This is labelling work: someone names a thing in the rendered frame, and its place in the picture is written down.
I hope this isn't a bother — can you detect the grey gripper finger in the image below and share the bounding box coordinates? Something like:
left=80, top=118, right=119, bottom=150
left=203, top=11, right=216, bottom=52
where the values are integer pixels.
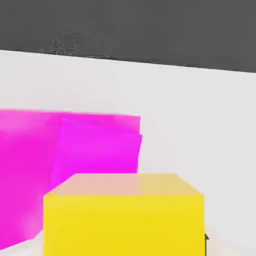
left=204, top=232, right=210, bottom=256

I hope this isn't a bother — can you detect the small yellow cube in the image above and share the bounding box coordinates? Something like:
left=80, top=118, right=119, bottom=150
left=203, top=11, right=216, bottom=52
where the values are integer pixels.
left=42, top=173, right=205, bottom=256

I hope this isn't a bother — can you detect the large magenta box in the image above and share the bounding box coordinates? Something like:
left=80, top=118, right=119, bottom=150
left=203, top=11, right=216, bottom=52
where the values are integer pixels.
left=0, top=109, right=143, bottom=251

